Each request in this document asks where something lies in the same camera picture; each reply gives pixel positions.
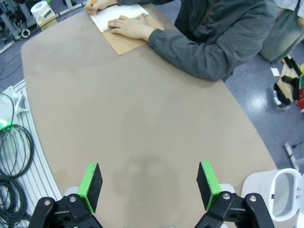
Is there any white mounting bracket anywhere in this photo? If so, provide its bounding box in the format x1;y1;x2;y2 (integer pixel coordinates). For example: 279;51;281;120
0;86;29;115

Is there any person's left forearm grey sleeve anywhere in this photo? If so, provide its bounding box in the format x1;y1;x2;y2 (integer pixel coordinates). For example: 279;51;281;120
147;28;238;82

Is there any grey zip jacket torso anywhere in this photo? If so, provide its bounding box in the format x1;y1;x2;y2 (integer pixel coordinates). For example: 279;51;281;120
117;0;276;82

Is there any white tissue roll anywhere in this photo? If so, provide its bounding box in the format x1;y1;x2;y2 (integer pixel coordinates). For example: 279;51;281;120
30;1;49;20

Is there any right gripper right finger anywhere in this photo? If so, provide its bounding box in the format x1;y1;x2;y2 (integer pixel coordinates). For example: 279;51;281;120
196;161;276;228

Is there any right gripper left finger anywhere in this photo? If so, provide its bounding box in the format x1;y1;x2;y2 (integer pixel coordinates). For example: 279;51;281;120
29;162;104;228

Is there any spiral notebook kraft cover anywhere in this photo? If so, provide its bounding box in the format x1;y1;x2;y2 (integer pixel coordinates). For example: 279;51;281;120
89;3;165;56

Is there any black cable coil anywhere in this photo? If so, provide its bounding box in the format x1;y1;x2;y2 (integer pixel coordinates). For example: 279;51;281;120
0;175;30;222
0;124;34;179

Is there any person's left hand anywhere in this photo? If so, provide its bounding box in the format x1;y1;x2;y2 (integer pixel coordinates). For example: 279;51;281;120
107;13;155;40

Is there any white desk foot bar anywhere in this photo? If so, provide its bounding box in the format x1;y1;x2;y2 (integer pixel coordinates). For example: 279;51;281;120
284;142;300;171

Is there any grey slotted aluminium base plate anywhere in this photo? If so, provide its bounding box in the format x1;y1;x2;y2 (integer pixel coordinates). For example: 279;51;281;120
0;79;63;228

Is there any person's right hand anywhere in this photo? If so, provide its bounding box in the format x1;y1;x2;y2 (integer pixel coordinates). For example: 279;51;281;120
85;0;118;15

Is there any white lidded trash bin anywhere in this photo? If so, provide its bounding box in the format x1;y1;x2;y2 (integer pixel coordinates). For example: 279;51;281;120
241;168;302;228

